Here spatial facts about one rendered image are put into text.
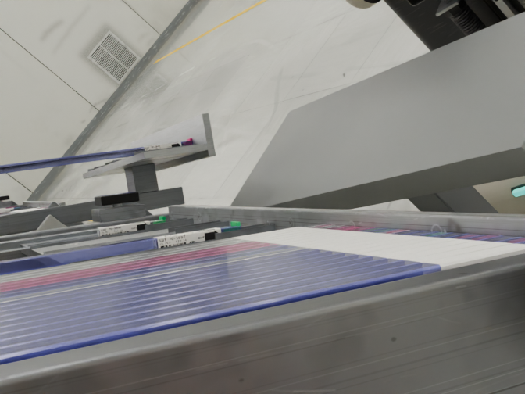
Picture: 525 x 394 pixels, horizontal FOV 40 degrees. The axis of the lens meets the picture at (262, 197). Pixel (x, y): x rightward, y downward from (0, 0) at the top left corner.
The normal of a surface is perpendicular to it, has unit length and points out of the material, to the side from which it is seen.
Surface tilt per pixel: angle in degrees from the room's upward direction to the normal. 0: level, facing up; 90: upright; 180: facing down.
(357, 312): 90
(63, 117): 90
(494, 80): 0
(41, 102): 90
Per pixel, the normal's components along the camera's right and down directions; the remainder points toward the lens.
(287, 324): 0.44, 0.00
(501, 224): -0.90, 0.12
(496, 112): -0.71, -0.62
